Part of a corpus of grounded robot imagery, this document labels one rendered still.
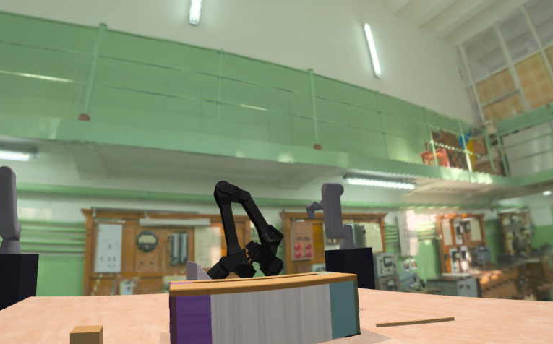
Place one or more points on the thin brown stick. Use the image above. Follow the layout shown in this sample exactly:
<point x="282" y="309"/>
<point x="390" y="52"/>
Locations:
<point x="411" y="322"/>

